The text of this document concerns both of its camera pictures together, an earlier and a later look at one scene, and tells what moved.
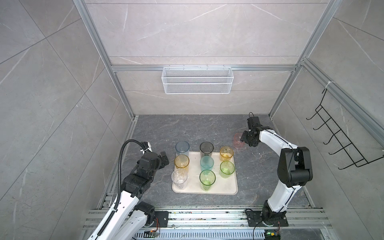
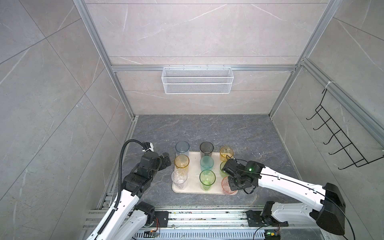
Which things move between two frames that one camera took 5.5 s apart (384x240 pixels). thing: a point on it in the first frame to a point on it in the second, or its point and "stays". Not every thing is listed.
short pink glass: (238, 144) to (226, 187)
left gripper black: (161, 163) stays
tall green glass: (207, 178) stays
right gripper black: (243, 138) to (233, 187)
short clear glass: (179, 177) stays
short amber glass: (226, 153) stays
